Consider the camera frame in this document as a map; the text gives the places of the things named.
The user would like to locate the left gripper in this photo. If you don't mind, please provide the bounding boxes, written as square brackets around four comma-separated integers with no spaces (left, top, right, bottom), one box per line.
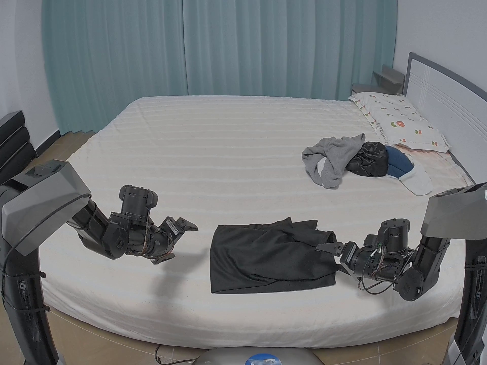
[146,216,199,265]

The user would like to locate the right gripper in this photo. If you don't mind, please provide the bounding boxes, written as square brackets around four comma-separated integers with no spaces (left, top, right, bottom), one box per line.
[316,243,375,278]

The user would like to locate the black T-shirt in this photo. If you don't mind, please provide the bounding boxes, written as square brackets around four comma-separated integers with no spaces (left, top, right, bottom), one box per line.
[210,217,343,294]

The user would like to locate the bed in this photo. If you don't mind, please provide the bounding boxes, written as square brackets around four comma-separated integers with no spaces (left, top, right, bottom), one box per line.
[38,52,487,349]

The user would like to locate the grey garment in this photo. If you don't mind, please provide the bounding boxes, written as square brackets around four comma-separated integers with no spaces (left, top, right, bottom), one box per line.
[302,133,366,190]

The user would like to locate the black shiny garment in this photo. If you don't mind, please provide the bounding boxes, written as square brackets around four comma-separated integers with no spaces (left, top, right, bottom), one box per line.
[346,141,389,178]

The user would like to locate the white garment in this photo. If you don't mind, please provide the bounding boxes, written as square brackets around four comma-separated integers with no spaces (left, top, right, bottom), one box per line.
[397,165,433,196]

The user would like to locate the white printed pillow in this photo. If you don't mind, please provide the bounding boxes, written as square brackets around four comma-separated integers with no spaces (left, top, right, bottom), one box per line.
[349,92,450,153]

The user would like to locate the grey bedside table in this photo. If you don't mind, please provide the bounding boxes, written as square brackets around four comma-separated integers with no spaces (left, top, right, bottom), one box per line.
[352,65,405,96]

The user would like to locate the blue-green curtain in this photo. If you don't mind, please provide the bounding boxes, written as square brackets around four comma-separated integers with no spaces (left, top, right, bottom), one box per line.
[183,0,398,101]
[41,0,189,135]

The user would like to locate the black chest of drawers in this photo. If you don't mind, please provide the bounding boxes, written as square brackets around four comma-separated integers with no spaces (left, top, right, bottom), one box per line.
[0,111,38,185]

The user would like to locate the black cable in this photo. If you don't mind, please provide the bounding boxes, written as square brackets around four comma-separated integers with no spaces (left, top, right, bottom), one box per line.
[358,257,396,295]

